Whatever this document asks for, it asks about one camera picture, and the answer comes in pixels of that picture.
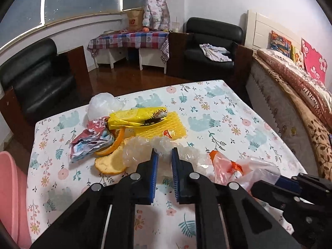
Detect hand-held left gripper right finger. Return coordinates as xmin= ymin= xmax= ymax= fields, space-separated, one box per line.
xmin=171 ymin=147 xmax=303 ymax=249

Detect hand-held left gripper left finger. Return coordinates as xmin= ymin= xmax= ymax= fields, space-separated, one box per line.
xmin=30 ymin=148 xmax=159 ymax=249

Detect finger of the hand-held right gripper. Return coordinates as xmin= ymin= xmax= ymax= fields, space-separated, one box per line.
xmin=275 ymin=172 xmax=332 ymax=201
xmin=250 ymin=180 xmax=310 ymax=214

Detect clear bubble plastic wrap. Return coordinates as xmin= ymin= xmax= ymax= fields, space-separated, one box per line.
xmin=123 ymin=136 xmax=208 ymax=174

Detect plastic bag with orange print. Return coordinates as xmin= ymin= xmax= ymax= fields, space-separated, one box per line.
xmin=206 ymin=149 xmax=282 ymax=187

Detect wide orange peel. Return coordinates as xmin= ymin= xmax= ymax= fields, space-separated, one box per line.
xmin=95 ymin=137 xmax=135 ymax=175

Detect curled orange peel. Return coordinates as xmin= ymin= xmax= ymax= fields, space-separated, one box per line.
xmin=95 ymin=128 xmax=126 ymax=157

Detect yellow foam net sheet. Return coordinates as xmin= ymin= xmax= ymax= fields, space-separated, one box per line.
xmin=135 ymin=111 xmax=188 ymax=138

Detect yellow snack bag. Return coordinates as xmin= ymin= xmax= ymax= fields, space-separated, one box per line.
xmin=107 ymin=106 xmax=168 ymax=130

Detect colourful wrapper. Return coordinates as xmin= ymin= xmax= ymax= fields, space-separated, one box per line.
xmin=69 ymin=117 xmax=116 ymax=164

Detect clear plastic bag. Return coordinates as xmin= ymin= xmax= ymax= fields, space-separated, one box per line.
xmin=87 ymin=93 xmax=127 ymax=122

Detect pink plastic bucket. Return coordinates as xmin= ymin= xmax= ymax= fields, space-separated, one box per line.
xmin=0 ymin=150 xmax=33 ymax=249

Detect bed with floral quilt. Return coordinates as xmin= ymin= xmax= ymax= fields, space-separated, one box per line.
xmin=253 ymin=53 xmax=332 ymax=181

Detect white desk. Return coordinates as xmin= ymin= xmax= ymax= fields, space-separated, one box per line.
xmin=93 ymin=47 xmax=167 ymax=74

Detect pink white flower pillow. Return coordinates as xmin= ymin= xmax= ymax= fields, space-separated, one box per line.
xmin=301 ymin=38 xmax=328 ymax=83

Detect yellow printed pillow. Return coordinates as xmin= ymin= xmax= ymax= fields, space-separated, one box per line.
xmin=290 ymin=45 xmax=305 ymax=68

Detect white printed cloth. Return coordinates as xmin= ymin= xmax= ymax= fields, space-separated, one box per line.
xmin=199 ymin=43 xmax=232 ymax=63

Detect plaid tablecloth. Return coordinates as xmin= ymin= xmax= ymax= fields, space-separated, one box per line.
xmin=87 ymin=31 xmax=170 ymax=63

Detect black leather armchair wooden sides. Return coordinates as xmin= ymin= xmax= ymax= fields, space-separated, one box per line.
xmin=166 ymin=17 xmax=253 ymax=83
xmin=0 ymin=38 xmax=91 ymax=135

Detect cream wooden headboard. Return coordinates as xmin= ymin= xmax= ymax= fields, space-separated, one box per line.
xmin=245 ymin=10 xmax=306 ymax=55

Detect brown paper bag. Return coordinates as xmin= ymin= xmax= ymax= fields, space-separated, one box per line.
xmin=126 ymin=8 xmax=144 ymax=31

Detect white floral puffer jacket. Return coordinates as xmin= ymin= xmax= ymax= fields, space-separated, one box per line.
xmin=143 ymin=0 xmax=170 ymax=32

